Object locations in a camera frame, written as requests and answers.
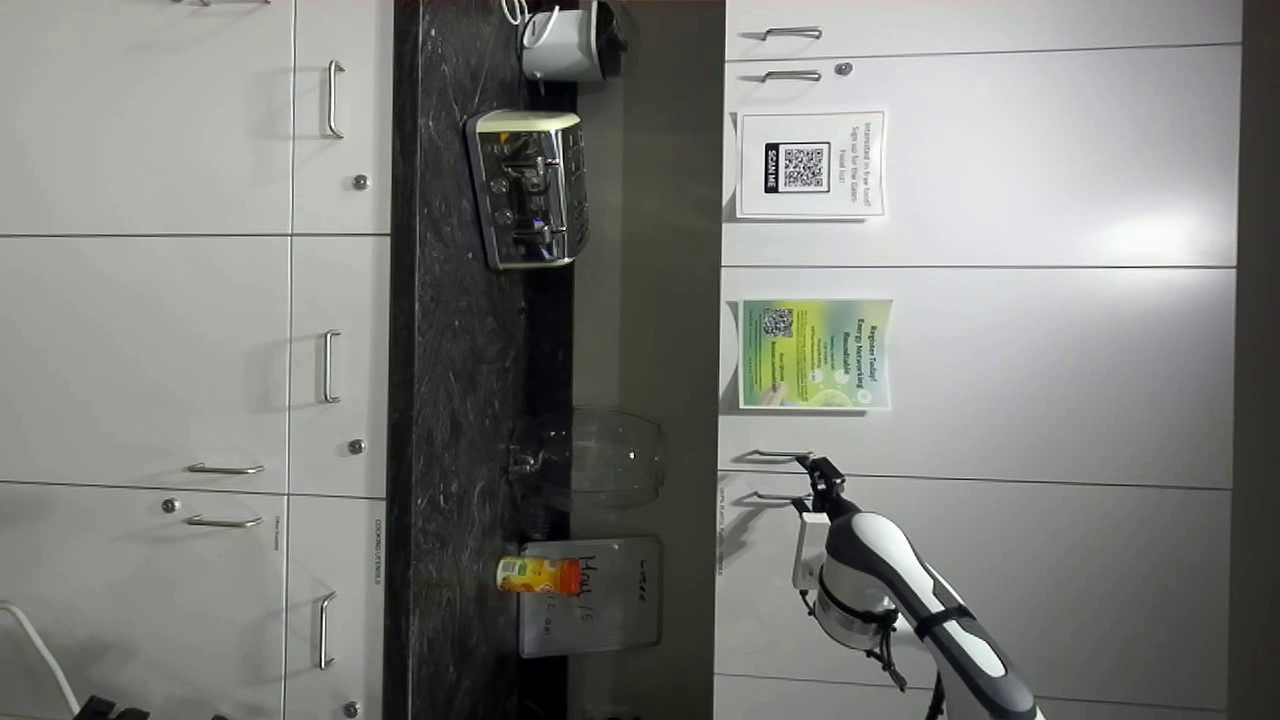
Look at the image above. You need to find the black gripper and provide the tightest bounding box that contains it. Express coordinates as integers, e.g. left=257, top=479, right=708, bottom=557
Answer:
left=794, top=451, right=861, bottom=535

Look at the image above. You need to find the white cupboard door green poster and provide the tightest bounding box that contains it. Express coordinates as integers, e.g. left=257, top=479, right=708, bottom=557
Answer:
left=717, top=265, right=1240, bottom=494

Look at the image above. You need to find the white plain cupboard door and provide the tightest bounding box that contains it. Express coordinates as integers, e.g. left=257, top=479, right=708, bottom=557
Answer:
left=720, top=0, right=1244, bottom=60
left=717, top=479, right=1240, bottom=714

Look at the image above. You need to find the white cupboard door QR poster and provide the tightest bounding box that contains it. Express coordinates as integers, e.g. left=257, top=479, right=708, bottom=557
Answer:
left=720, top=55, right=1244, bottom=269

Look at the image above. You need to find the white base cabinet door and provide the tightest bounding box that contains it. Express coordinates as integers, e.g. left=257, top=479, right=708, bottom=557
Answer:
left=0, top=0, right=298, bottom=240
left=0, top=238, right=298, bottom=488
left=0, top=486, right=293, bottom=720

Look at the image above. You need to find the green printed poster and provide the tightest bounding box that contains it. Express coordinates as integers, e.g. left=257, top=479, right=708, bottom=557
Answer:
left=737, top=298, right=896, bottom=418

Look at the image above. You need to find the dark glass backsplash panel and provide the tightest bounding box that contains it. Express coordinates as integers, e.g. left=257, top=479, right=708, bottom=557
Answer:
left=568, top=0, right=729, bottom=720

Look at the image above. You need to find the clear glass jar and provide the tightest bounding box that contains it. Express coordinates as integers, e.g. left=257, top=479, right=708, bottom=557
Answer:
left=514, top=404, right=673, bottom=516

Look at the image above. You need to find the orange yellow plastic bottle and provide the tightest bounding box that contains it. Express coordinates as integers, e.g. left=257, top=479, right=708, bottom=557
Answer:
left=492, top=551, right=594, bottom=602

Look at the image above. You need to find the white QR code poster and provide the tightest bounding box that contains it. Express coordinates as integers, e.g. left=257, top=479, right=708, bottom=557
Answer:
left=733, top=104, right=892, bottom=226

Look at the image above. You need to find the silver toaster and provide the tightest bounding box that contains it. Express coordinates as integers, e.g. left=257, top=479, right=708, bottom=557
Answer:
left=466, top=107, right=594, bottom=275

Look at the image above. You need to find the white cabinet drawer front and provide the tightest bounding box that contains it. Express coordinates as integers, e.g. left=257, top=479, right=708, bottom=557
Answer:
left=286, top=494, right=393, bottom=720
left=290, top=0, right=398, bottom=240
left=290, top=238, right=398, bottom=502

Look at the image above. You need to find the white electric kettle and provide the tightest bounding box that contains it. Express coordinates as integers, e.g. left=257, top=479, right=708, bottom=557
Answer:
left=516, top=0, right=634, bottom=84

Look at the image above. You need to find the black metal stand frame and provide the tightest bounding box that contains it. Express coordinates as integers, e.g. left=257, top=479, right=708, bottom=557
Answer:
left=67, top=688, right=151, bottom=720

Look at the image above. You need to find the white power cable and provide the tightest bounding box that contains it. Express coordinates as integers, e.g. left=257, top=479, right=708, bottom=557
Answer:
left=0, top=602, right=88, bottom=717

